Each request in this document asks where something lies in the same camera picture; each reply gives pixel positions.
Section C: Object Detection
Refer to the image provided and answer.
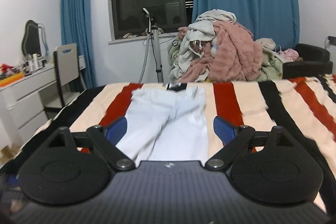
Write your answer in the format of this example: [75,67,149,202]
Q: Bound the striped red black cream blanket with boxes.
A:
[9,75,335,213]

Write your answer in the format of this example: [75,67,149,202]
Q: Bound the light green garment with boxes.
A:
[167,38,287,81]

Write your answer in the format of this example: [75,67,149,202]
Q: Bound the pink fluffy blanket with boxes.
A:
[178,20,263,83]

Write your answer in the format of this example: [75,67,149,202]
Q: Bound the white dressing table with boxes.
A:
[0,56,86,146]

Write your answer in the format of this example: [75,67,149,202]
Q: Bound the black and white chair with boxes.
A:
[43,43,86,118]

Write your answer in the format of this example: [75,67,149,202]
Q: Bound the cardboard box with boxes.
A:
[0,144,21,167]

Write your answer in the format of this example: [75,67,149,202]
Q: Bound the small pink garment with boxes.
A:
[278,48,299,62]

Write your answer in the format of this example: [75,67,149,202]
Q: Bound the cosmetic bottles on dresser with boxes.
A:
[24,53,47,74]

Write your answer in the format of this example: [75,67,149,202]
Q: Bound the black armchair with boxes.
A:
[282,44,333,79]

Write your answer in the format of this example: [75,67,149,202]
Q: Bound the white grey garment on pile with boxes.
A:
[167,9,237,80]

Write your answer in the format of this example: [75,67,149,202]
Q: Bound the left blue curtain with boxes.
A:
[61,0,96,88]

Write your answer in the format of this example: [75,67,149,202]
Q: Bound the orange tray with clutter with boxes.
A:
[0,64,24,88]

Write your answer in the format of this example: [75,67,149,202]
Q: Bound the wavy vanity mirror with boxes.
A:
[21,20,50,57]

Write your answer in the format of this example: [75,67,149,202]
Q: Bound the silver tripod with camera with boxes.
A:
[138,8,164,84]

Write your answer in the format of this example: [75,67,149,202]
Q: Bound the wall power socket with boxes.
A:
[326,36,336,46]

